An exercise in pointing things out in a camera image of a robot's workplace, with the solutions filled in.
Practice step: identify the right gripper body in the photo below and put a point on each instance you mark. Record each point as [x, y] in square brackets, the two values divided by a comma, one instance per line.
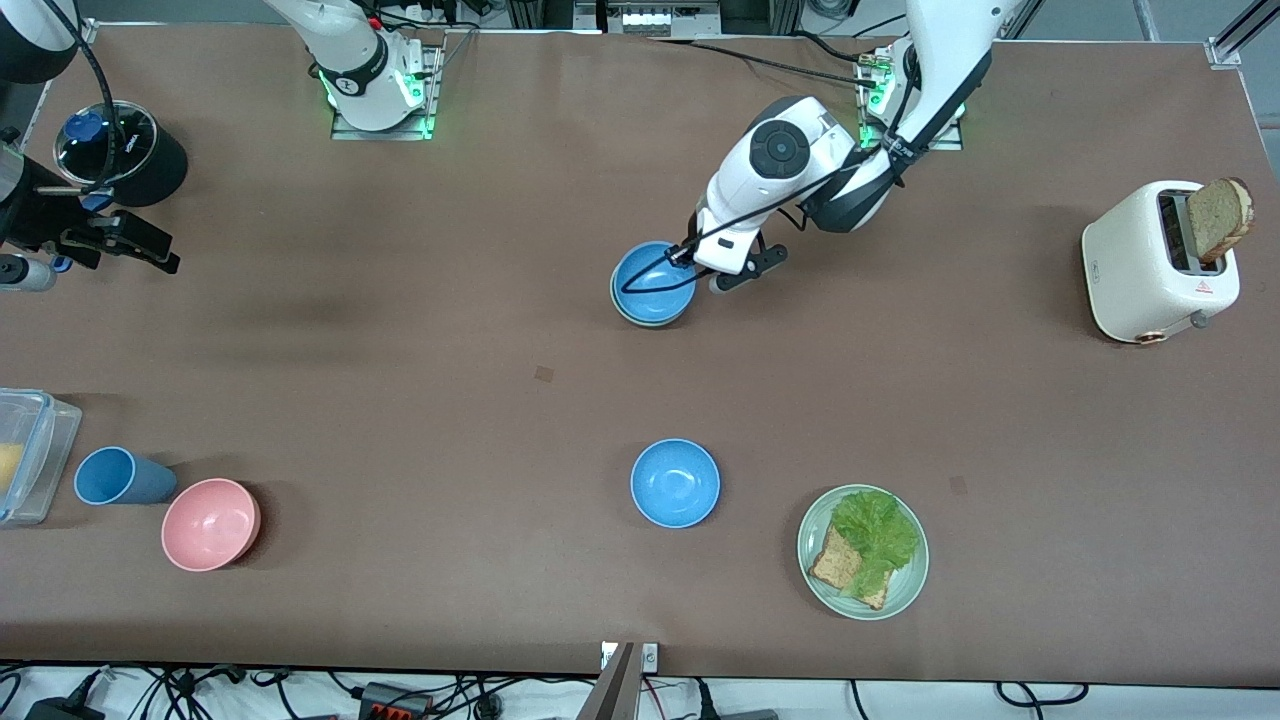
[40, 215]

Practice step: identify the blue bowl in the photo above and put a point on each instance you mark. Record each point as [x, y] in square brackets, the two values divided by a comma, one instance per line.
[645, 300]
[675, 483]

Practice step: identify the green bowl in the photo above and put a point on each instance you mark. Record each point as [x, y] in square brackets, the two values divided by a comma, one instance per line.
[652, 324]

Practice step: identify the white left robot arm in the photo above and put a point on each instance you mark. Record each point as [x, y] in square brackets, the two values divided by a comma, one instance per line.
[780, 150]

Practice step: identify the pink bowl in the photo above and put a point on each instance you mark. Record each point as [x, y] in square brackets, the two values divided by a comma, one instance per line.
[210, 524]

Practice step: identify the black pot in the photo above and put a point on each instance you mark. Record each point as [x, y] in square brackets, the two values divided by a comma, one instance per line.
[165, 165]

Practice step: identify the clear plastic container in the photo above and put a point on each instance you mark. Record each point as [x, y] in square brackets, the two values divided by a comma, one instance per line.
[40, 450]

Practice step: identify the blue cup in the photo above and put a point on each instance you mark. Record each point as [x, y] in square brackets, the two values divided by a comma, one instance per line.
[120, 477]

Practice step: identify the yellow food item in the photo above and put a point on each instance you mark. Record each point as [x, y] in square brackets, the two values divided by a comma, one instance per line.
[8, 468]

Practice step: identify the green lettuce leaf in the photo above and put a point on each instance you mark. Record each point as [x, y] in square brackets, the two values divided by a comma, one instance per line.
[878, 535]

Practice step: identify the brown bread slice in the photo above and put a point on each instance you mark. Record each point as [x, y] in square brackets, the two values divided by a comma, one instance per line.
[835, 565]

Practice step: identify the white power strip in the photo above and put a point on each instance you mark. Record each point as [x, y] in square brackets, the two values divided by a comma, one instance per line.
[420, 12]

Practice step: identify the green plate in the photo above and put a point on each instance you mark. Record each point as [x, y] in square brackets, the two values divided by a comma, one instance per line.
[905, 590]

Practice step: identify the cream toaster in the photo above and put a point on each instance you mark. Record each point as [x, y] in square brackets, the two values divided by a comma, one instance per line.
[1140, 270]

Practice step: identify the black power adapter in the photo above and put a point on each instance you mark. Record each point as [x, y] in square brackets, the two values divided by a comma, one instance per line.
[62, 711]

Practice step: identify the brown toast slice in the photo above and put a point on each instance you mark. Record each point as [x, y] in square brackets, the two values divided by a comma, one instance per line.
[1220, 215]

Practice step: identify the black box with orange connectors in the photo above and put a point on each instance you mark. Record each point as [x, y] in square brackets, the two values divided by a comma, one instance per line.
[395, 703]

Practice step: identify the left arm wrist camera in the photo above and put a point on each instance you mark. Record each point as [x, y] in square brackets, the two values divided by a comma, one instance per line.
[750, 265]

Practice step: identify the aluminium frame profile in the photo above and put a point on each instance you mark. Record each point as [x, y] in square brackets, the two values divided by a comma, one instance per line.
[90, 32]
[1235, 40]

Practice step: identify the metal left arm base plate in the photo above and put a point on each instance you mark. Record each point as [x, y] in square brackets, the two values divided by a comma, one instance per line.
[945, 144]

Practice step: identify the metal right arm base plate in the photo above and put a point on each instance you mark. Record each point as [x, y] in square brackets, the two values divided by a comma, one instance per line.
[380, 133]

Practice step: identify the white bracket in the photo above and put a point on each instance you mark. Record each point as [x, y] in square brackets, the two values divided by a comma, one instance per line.
[650, 656]

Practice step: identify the grey camera post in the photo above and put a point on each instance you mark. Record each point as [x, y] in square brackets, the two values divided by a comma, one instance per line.
[610, 695]

